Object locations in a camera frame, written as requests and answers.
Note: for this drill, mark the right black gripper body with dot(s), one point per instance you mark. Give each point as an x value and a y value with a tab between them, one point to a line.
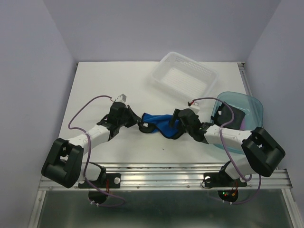
188	131

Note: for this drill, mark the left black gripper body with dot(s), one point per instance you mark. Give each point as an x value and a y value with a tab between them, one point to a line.
125	121

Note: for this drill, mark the blue towel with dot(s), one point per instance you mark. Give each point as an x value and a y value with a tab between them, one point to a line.
161	124

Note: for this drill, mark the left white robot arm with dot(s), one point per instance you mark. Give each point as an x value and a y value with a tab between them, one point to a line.
63	164

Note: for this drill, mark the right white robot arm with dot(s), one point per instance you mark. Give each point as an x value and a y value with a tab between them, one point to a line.
262	154

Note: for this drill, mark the white plastic basket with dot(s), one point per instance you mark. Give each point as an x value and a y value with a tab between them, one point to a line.
183	76

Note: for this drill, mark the blue translucent plastic tray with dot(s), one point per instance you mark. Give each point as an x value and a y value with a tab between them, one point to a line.
252	107

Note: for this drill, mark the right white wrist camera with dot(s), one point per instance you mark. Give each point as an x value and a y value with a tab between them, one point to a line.
194	107

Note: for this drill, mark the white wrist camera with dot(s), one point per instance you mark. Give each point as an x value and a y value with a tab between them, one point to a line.
194	107
121	98

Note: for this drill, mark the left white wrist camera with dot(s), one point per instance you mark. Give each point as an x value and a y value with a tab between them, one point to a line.
121	98

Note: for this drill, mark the aluminium rail frame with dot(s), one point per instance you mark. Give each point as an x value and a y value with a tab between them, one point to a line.
150	170

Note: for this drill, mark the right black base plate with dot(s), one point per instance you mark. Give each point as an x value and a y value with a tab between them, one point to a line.
221	180

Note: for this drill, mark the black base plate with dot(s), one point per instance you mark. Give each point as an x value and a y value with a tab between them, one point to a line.
108	181
221	180

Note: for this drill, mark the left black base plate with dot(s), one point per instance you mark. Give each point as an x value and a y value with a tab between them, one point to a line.
108	181

